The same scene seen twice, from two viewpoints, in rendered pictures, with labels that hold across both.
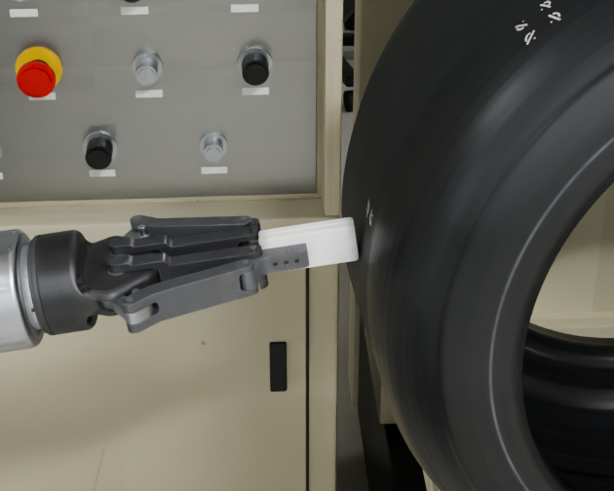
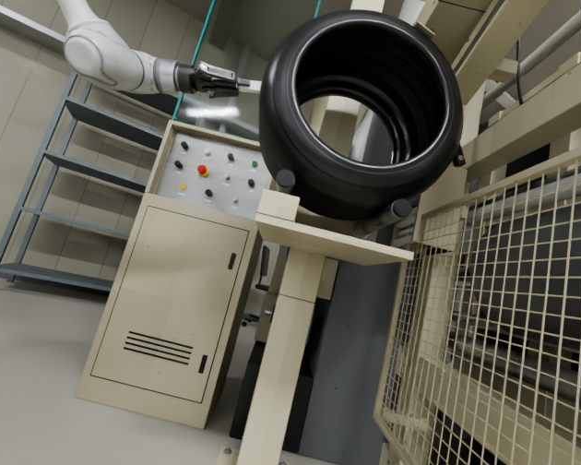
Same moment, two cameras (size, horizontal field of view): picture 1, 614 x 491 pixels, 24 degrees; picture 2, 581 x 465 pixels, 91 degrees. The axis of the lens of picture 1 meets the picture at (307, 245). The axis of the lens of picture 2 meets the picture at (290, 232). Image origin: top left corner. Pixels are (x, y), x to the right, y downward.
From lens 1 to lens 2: 109 cm
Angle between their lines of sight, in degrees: 40
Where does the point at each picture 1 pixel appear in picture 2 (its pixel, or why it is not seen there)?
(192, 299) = (218, 72)
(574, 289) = not seen: hidden behind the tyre
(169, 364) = (203, 252)
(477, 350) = (286, 62)
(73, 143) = (203, 191)
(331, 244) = (256, 84)
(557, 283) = not seen: hidden behind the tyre
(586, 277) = not seen: hidden behind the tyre
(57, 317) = (182, 71)
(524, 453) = (293, 96)
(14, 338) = (169, 72)
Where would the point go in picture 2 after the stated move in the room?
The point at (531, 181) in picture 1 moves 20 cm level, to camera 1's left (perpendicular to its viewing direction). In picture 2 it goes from (309, 26) to (232, 10)
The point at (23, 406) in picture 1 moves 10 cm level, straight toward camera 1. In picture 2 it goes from (160, 254) to (154, 254)
